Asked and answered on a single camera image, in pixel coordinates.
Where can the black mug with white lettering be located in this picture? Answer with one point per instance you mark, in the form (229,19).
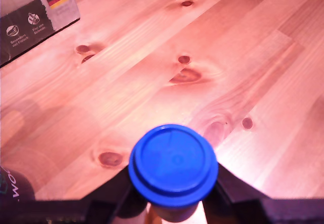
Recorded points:
(15,186)

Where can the dark cardboard can tray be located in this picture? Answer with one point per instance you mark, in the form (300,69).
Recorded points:
(27,32)

